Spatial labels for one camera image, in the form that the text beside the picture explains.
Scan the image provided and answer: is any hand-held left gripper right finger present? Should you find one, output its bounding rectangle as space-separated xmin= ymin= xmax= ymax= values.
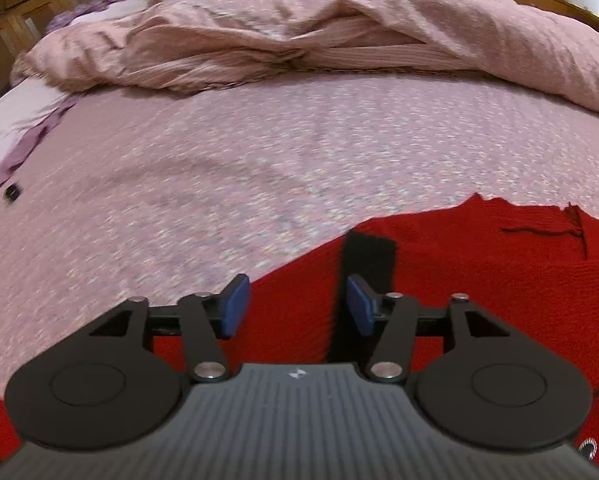
xmin=346 ymin=274 xmax=513 ymax=384

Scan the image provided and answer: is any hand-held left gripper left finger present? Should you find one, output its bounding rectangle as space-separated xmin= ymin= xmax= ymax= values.
xmin=88 ymin=274 xmax=253 ymax=384

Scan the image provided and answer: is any red knitted garment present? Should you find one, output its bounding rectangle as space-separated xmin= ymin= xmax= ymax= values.
xmin=0 ymin=192 xmax=599 ymax=471

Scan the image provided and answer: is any bed with pink floral sheet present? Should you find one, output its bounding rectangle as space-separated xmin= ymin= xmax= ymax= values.
xmin=0 ymin=70 xmax=599 ymax=401

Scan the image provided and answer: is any white pillow with purple ruffle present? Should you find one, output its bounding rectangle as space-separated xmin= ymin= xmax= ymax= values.
xmin=0 ymin=75 xmax=80 ymax=206

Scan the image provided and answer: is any pink crumpled duvet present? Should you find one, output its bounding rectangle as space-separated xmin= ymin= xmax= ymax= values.
xmin=12 ymin=0 xmax=599 ymax=123

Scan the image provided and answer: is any purple ruffled pillow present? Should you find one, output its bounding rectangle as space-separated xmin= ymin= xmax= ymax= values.
xmin=46 ymin=0 xmax=150 ymax=33

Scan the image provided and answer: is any wooden panelled headboard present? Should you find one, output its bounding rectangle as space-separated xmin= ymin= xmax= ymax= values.
xmin=0 ymin=0 xmax=155 ymax=111

